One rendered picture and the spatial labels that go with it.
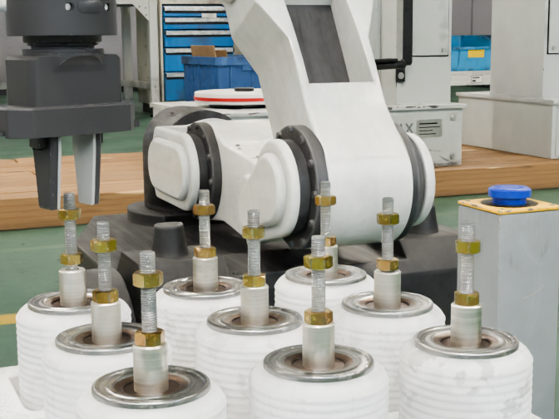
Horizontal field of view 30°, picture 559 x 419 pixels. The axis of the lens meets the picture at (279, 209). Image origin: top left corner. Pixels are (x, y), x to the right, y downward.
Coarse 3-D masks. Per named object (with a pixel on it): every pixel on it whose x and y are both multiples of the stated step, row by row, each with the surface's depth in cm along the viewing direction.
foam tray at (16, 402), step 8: (0, 368) 94; (8, 368) 94; (16, 368) 94; (0, 376) 92; (8, 376) 92; (16, 376) 92; (0, 384) 89; (8, 384) 89; (16, 384) 92; (0, 392) 87; (8, 392) 87; (16, 392) 88; (0, 400) 86; (8, 400) 86; (16, 400) 85; (0, 408) 84; (8, 408) 84; (16, 408) 84; (24, 408) 84; (0, 416) 82; (8, 416) 82; (16, 416) 82; (24, 416) 82; (32, 416) 82; (40, 416) 82; (392, 416) 81; (536, 416) 81
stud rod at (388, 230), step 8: (384, 200) 85; (392, 200) 85; (384, 208) 85; (392, 208) 85; (384, 232) 85; (392, 232) 85; (384, 240) 85; (392, 240) 85; (384, 248) 85; (392, 248) 85; (384, 256) 86; (392, 256) 85
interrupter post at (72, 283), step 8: (64, 272) 87; (72, 272) 87; (80, 272) 87; (64, 280) 87; (72, 280) 87; (80, 280) 87; (64, 288) 87; (72, 288) 87; (80, 288) 87; (64, 296) 87; (72, 296) 87; (80, 296) 87; (64, 304) 87; (72, 304) 87; (80, 304) 87
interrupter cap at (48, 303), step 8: (88, 288) 92; (40, 296) 89; (48, 296) 89; (56, 296) 90; (88, 296) 90; (32, 304) 86; (40, 304) 87; (48, 304) 87; (56, 304) 88; (88, 304) 88; (40, 312) 85; (48, 312) 85; (56, 312) 84; (64, 312) 84; (72, 312) 84; (80, 312) 85; (88, 312) 85
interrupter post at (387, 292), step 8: (376, 272) 86; (384, 272) 85; (392, 272) 85; (400, 272) 86; (376, 280) 86; (384, 280) 85; (392, 280) 85; (400, 280) 86; (376, 288) 86; (384, 288) 85; (392, 288) 85; (400, 288) 86; (376, 296) 86; (384, 296) 85; (392, 296) 85; (400, 296) 86; (376, 304) 86; (384, 304) 85; (392, 304) 85
